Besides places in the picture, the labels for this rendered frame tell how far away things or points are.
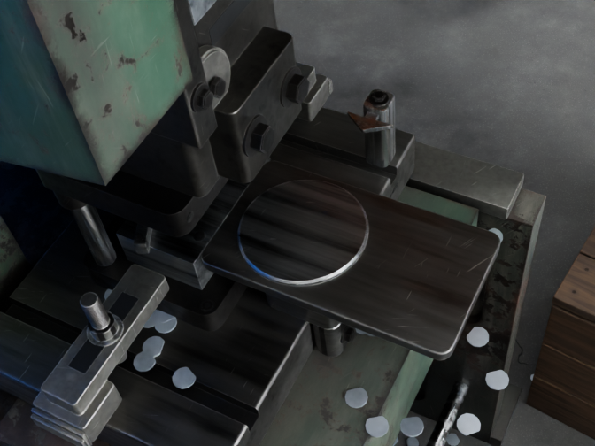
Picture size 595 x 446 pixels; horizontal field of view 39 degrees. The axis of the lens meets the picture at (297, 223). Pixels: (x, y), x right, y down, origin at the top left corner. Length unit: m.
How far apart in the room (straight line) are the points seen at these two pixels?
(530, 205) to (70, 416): 0.57
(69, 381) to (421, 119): 1.35
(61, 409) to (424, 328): 0.33
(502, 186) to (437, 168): 0.08
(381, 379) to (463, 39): 1.44
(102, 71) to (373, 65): 1.69
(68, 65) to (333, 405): 0.51
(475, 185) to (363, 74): 1.12
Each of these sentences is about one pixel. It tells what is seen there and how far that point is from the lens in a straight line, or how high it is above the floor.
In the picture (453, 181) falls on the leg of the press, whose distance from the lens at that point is 1.01.
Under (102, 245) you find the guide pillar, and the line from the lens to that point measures 0.85.
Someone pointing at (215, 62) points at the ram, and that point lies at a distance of 0.62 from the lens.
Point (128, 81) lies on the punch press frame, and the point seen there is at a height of 1.10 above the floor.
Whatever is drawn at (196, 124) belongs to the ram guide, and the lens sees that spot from 0.58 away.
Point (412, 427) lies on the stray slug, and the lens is 0.84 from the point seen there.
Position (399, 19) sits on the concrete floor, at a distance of 2.25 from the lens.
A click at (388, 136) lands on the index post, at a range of 0.91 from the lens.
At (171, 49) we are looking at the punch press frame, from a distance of 0.51.
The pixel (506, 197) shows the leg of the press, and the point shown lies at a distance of 1.00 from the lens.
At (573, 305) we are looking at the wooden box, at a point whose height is 0.35.
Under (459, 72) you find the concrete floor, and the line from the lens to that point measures 2.10.
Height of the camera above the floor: 1.41
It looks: 52 degrees down
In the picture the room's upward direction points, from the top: 9 degrees counter-clockwise
